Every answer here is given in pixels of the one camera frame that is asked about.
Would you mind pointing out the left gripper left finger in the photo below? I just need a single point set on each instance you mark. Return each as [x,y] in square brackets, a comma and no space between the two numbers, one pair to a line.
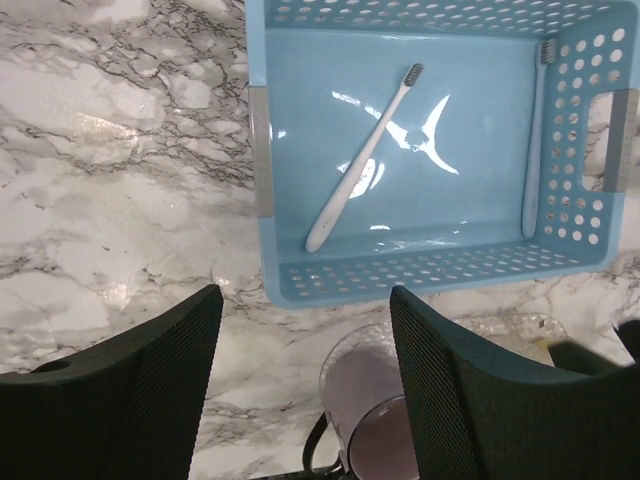
[128,407]

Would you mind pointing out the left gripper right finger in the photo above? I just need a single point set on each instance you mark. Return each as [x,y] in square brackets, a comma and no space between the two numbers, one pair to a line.
[480,411]

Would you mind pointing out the clear textured round tray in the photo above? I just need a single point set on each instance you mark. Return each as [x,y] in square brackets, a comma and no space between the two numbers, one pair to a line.
[530,327]

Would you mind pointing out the purple translucent cup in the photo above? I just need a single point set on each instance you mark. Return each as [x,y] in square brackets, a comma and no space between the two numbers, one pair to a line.
[363,398]

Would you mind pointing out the blue plastic basket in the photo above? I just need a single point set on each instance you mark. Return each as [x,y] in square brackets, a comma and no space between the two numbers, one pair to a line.
[438,206]

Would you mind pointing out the grey toothbrush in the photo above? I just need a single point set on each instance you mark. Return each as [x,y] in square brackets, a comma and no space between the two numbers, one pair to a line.
[545,56]
[331,212]

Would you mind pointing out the yellow toothpaste tube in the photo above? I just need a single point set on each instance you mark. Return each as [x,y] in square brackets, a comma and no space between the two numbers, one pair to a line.
[546,344]

